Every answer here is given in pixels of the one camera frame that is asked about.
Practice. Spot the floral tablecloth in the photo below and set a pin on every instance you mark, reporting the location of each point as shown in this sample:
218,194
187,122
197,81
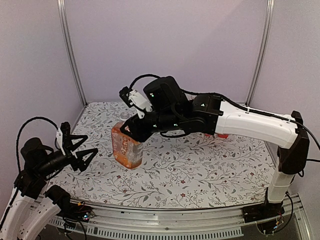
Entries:
197,171

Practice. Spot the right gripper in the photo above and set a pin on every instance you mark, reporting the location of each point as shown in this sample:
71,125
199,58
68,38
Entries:
138,132

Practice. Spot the small white bottle cap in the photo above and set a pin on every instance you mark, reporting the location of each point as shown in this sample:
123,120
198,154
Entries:
158,165

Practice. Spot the orange tea bottle front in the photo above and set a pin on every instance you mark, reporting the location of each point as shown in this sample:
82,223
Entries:
223,136

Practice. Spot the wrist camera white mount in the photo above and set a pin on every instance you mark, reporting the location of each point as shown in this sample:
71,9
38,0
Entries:
62,137
132,98

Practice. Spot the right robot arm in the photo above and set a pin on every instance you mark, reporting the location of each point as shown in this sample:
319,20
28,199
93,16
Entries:
164,106

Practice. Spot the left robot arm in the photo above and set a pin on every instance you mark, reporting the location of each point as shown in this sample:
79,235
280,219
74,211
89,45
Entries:
31,206

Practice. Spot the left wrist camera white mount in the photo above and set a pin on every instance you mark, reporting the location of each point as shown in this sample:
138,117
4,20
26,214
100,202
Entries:
62,137

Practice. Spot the right aluminium corner post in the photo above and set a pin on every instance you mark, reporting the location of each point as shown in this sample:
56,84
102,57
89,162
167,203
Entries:
270,4

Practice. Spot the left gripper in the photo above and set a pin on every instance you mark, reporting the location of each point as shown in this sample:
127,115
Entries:
75,163

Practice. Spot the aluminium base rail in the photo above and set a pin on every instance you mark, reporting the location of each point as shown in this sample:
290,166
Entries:
116,222

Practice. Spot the aluminium corner post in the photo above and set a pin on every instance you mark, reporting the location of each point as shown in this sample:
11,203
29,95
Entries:
270,4
61,6

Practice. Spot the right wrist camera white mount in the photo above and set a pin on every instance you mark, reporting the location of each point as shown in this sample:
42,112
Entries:
132,98

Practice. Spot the left aluminium corner post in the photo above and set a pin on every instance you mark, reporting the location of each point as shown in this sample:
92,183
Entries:
61,6

